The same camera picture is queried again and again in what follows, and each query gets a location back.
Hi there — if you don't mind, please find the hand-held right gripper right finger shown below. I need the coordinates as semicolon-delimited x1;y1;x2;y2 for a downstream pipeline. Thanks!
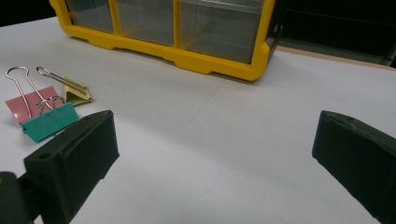
312;110;396;224

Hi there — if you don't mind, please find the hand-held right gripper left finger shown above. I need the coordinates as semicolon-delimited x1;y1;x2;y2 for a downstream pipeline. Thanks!
23;109;120;224

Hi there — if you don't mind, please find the teal binder clip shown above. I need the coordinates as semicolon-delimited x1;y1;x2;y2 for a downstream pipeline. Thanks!
21;95;80;144

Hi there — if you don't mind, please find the yellow binder clip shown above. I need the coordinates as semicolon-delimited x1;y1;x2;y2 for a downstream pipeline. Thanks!
35;66;92;106

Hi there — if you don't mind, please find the pink binder clip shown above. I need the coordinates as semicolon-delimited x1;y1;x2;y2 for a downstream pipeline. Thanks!
4;65;66;125

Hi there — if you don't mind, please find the yellow drawer cabinet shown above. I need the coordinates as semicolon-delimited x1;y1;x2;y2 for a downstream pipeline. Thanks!
49;0;284;82

